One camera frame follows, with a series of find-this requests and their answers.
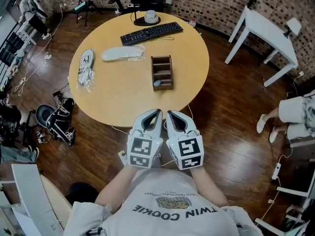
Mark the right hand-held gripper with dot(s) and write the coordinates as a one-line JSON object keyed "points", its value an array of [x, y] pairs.
{"points": [[188, 149]]}

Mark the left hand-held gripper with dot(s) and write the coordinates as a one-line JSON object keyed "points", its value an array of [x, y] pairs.
{"points": [[141, 146]]}

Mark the person's left forearm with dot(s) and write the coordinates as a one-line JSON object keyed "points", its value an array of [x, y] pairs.
{"points": [[118, 183]]}

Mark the person's right forearm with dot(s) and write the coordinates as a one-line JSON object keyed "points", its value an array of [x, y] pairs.
{"points": [[209, 188]]}

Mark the round wooden table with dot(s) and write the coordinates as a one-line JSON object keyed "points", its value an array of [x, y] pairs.
{"points": [[123, 95]]}

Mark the white power strip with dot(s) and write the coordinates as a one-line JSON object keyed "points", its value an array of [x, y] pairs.
{"points": [[47, 56], [123, 157], [276, 171]]}

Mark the brown wooden desk organizer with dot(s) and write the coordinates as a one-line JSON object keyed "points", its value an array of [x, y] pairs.
{"points": [[162, 75]]}

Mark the slippers in clear plastic bag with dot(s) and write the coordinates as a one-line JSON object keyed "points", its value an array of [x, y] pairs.
{"points": [[85, 67]]}

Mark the black stool seat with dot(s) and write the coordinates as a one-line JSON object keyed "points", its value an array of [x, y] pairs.
{"points": [[85, 193]]}

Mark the person's white t-shirt torso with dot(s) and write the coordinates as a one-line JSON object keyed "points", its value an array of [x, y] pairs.
{"points": [[167, 220]]}

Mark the black keyboard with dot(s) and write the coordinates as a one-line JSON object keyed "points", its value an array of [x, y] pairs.
{"points": [[152, 32]]}

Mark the black oval stand base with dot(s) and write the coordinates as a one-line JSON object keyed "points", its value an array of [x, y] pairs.
{"points": [[140, 21]]}

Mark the white cup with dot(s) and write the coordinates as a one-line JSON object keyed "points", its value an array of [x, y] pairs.
{"points": [[150, 16]]}

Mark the beige desk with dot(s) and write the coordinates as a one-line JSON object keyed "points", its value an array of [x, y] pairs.
{"points": [[57, 198]]}

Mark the white side table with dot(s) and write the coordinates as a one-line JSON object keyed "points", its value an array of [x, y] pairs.
{"points": [[265, 28]]}

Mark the white cardboard box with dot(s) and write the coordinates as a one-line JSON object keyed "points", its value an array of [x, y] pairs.
{"points": [[32, 193]]}

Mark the teal item on chair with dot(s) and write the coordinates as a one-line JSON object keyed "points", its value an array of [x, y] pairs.
{"points": [[80, 7]]}

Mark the small black device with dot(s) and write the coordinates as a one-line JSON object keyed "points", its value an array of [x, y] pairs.
{"points": [[251, 2]]}

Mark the small white table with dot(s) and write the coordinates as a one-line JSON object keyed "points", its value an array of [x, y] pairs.
{"points": [[25, 34]]}

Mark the black metal railing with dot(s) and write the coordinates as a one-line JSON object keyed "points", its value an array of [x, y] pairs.
{"points": [[7, 53]]}

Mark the white metal frame chair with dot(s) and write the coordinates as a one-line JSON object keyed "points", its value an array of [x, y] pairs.
{"points": [[268, 224], [292, 190]]}

